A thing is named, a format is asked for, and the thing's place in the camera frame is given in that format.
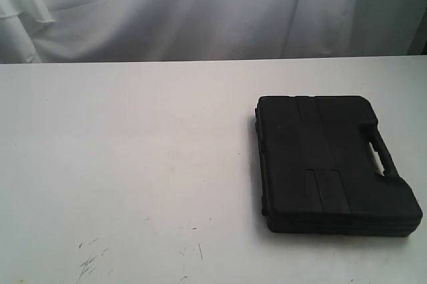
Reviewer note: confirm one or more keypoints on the black plastic tool case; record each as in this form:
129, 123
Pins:
326, 169

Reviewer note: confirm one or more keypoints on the white backdrop curtain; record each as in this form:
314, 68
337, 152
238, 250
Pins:
76, 31

